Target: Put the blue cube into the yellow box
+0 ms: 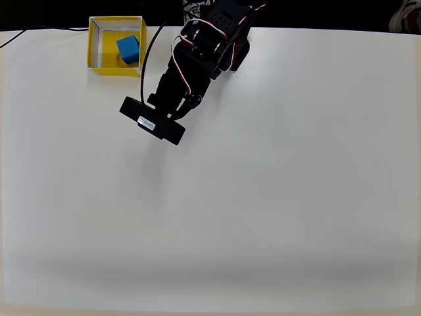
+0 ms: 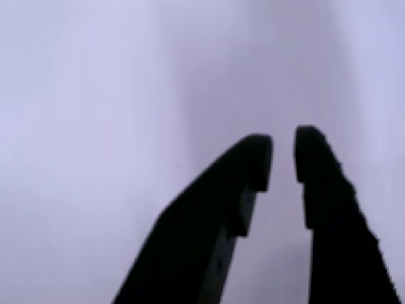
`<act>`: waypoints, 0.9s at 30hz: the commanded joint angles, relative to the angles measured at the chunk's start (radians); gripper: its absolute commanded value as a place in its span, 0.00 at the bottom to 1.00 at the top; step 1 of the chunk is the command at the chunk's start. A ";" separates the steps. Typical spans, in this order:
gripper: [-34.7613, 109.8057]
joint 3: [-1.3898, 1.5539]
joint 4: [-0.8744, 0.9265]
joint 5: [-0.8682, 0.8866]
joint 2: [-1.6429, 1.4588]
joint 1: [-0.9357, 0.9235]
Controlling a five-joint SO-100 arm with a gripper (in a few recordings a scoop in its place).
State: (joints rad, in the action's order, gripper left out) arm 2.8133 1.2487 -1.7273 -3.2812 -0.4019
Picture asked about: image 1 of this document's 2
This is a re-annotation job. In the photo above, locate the white and red sneaker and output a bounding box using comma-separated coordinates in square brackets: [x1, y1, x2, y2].
[388, 0, 421, 34]

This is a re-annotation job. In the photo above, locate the thin black cable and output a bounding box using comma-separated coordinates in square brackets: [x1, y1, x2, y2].
[0, 24, 90, 49]

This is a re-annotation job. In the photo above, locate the blue cube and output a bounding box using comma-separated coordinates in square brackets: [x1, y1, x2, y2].
[115, 34, 141, 65]

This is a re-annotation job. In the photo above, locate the black webcam with white label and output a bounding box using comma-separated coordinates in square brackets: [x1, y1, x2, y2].
[118, 93, 187, 147]

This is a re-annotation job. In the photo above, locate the yellow open cardboard box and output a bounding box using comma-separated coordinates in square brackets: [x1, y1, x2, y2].
[87, 15, 147, 79]

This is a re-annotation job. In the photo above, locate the black white patterned object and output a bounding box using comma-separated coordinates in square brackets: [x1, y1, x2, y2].
[182, 0, 211, 24]

